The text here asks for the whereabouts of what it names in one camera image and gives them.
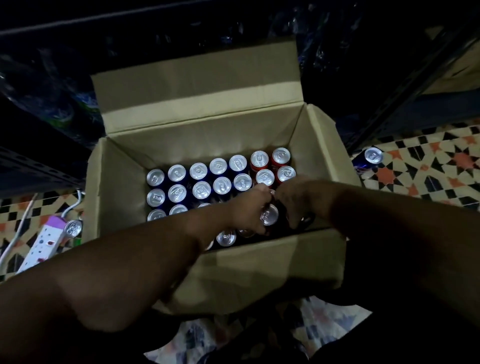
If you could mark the person's left hand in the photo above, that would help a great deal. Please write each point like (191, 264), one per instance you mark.
(247, 210)

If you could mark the person's right hand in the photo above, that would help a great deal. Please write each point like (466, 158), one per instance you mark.
(307, 198)

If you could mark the person's right fingers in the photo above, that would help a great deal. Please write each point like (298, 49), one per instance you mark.
(290, 210)

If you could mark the person's left fingers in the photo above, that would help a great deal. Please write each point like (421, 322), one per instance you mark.
(264, 198)

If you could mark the dark drink can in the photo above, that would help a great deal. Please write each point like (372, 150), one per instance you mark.
(269, 215)

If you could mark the person's left forearm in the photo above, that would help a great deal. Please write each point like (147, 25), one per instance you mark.
(112, 270)

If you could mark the person's right forearm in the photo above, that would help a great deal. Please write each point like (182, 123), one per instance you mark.
(405, 240)

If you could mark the red drink can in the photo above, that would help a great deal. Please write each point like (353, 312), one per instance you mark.
(286, 173)
(265, 177)
(281, 155)
(259, 159)

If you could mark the group of blue drink cans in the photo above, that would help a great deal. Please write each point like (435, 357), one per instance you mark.
(201, 190)

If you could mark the blue drink can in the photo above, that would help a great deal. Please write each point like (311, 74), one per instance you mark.
(371, 156)

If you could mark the brown cardboard box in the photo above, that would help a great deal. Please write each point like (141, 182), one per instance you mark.
(195, 112)

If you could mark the patterned cloth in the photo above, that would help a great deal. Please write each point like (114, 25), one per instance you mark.
(322, 318)

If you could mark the black metal shelf rack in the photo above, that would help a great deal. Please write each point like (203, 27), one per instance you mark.
(408, 86)

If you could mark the green drink can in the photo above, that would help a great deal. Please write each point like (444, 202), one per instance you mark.
(72, 228)

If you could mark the tan cardboard carton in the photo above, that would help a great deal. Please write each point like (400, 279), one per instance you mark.
(455, 67)

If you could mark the white and purple power strip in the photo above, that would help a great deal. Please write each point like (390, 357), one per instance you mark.
(41, 243)

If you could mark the plastic wrapped bottle packs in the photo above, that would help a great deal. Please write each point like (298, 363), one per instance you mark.
(56, 101)

